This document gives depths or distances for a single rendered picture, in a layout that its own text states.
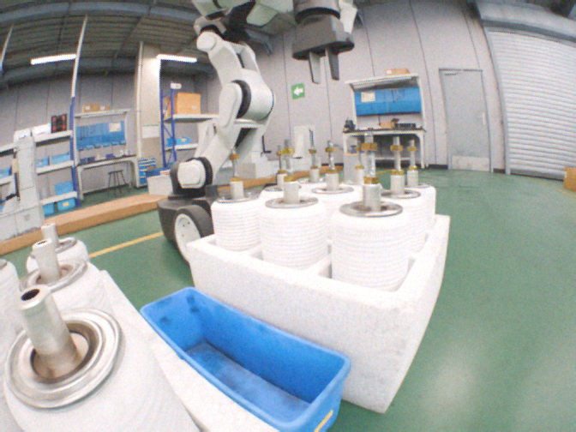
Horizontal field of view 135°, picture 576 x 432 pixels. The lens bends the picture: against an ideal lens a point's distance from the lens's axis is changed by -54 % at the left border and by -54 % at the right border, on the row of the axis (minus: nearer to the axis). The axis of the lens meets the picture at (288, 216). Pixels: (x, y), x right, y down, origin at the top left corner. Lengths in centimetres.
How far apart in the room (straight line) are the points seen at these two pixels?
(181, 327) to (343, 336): 28
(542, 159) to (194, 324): 571
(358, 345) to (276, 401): 16
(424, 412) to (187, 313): 40
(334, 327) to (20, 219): 215
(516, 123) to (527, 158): 70
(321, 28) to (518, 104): 534
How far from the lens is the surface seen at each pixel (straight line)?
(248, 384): 41
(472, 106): 551
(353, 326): 28
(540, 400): 47
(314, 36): 48
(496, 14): 593
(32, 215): 219
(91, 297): 21
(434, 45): 590
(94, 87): 917
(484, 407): 42
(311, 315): 30
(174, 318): 45
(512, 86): 572
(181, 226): 84
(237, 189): 43
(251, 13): 100
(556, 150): 587
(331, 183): 45
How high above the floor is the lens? 32
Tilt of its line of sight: 13 degrees down
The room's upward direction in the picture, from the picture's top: 4 degrees counter-clockwise
